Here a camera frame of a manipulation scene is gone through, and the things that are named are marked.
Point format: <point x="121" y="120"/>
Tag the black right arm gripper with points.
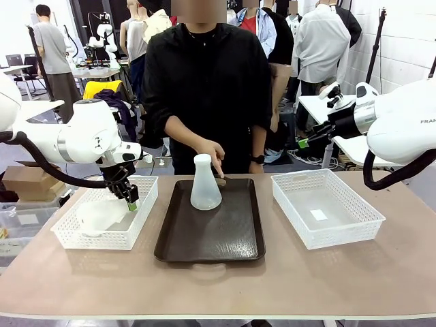
<point x="342" y="122"/>

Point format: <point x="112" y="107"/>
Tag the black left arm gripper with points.
<point x="114" y="173"/>

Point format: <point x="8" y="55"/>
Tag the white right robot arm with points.
<point x="402" y="122"/>

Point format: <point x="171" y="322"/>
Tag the person's left forearm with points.
<point x="259" y="139"/>

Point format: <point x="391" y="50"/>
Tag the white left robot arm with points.
<point x="85" y="133"/>

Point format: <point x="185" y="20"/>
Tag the person's right forearm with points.
<point x="180" y="131"/>

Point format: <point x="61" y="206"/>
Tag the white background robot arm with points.
<point x="104" y="37"/>

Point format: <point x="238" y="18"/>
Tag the person's left hand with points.
<point x="256" y="168"/>

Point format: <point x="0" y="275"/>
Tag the person's right hand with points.
<point x="214" y="153"/>

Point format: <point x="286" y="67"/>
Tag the white perforated plastic basket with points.
<point x="143" y="190"/>
<point x="340" y="235"/>

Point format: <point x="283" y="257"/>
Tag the white desk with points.
<point x="316" y="105"/>

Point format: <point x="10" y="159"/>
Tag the blue cloth bundle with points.
<point x="274" y="156"/>

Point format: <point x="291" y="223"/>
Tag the black smartwatch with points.
<point x="257" y="159"/>

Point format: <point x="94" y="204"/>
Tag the white paper label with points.
<point x="319" y="214"/>

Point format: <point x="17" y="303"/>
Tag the purple cloth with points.
<point x="119" y="109"/>

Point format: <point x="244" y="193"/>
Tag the mannequin with white shirt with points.
<point x="322" y="44"/>

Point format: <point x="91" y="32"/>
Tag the brown cardboard boxes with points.
<point x="30" y="184"/>

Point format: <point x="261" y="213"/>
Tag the dark brown serving tray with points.
<point x="211" y="235"/>

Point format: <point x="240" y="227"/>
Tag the mannequin with black coat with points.
<point x="282" y="37"/>

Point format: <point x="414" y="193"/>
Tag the black tripod stand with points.
<point x="376" y="44"/>

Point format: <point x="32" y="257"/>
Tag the yellow cloth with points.
<point x="95" y="88"/>

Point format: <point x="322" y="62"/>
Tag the clear plastic storage bin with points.
<point x="20" y="235"/>

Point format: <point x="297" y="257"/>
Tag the mannequin with black jacket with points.
<point x="352" y="27"/>

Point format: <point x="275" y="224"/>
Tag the person in black shirt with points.
<point x="204" y="85"/>

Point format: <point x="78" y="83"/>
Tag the figure red shirt blue jacket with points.
<point x="252" y="24"/>

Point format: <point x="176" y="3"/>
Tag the mannequin with grey tank top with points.
<point x="134" y="44"/>

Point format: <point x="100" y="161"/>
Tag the black light stand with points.
<point x="41" y="64"/>

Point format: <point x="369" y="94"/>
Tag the man in grey t-shirt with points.
<point x="54" y="51"/>

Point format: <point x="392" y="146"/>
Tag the black office chair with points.
<point x="20" y="68"/>

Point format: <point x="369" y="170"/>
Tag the mannequin with cream shirt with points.
<point x="158" y="24"/>

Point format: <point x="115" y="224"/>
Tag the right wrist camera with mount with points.
<point x="332" y="93"/>

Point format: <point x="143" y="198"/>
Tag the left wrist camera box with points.
<point x="127" y="153"/>

